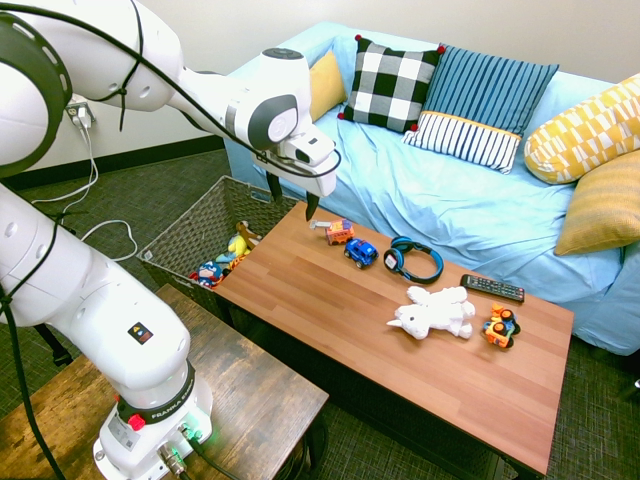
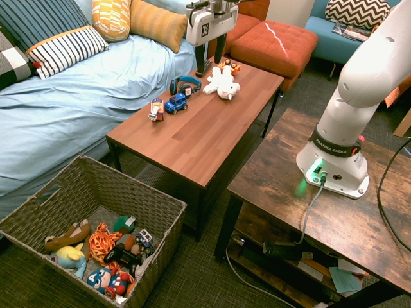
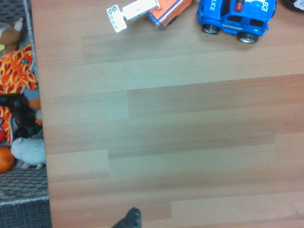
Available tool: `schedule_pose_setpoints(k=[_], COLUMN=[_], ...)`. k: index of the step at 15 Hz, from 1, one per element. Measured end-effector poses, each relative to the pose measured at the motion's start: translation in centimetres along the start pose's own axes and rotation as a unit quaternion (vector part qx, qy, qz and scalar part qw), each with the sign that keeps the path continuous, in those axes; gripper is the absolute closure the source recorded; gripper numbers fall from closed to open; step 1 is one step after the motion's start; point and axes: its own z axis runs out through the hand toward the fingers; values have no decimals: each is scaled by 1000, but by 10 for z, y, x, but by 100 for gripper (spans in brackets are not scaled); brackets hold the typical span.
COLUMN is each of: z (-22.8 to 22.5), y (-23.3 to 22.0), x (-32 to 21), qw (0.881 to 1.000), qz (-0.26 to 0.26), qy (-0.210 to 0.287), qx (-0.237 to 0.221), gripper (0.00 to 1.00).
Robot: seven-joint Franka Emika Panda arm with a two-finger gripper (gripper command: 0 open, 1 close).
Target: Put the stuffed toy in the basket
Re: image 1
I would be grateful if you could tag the wall power outlet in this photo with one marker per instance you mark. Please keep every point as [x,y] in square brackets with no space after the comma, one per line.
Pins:
[75,109]

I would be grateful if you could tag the reddish wooden coffee table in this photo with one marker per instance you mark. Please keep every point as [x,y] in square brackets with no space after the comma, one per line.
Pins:
[380,350]

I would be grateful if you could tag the Captain America plush toy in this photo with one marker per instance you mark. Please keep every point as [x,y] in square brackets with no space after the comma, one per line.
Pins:
[207,274]

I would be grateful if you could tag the plain yellow pillow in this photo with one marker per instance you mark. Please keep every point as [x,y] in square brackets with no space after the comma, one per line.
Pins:
[326,85]

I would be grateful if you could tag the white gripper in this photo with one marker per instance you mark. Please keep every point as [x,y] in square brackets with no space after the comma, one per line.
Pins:
[320,182]

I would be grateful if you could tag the orange toy fire truck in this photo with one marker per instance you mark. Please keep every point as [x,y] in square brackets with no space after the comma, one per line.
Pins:
[340,233]

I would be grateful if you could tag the white stuffed unicorn toy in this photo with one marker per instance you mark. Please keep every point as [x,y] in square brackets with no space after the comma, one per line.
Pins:
[440,315]

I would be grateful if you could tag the dark rustic wooden stand table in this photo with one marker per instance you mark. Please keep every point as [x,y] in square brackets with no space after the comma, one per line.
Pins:
[250,390]

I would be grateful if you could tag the black remote control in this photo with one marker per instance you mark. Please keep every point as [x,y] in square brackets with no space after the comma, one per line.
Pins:
[492,288]

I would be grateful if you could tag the blue black headphones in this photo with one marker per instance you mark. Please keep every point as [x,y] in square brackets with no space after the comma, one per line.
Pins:
[434,262]

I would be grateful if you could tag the brown plush toy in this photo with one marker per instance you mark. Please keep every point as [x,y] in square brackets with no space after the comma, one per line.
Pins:
[246,231]

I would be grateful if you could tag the blue toy car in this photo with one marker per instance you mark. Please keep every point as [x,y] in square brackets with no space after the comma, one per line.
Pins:
[361,252]

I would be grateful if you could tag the black tripod leg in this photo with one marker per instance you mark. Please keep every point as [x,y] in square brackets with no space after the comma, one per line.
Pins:
[62,222]

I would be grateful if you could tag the yellow plush toy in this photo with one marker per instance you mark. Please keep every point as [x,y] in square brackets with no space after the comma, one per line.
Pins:
[237,247]

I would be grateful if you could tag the light blue covered sofa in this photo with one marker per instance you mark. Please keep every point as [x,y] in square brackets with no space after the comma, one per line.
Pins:
[450,210]

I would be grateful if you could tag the orange toy tractor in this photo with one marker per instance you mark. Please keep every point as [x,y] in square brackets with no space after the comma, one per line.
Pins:
[500,330]

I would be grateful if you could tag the black white checkered pillow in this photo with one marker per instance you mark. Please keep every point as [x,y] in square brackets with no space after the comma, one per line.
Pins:
[387,82]

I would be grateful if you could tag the yellow white patterned bolster pillow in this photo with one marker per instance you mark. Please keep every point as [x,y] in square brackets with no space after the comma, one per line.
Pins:
[580,135]

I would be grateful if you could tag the dark woven wicker basket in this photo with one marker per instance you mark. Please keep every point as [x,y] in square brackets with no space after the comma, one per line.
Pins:
[200,220]

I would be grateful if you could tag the yellow striped knit pillow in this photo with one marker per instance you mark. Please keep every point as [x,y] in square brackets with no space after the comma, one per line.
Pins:
[605,210]

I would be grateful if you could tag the blue striped pillow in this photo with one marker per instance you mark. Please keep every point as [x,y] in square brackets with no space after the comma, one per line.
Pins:
[480,105]

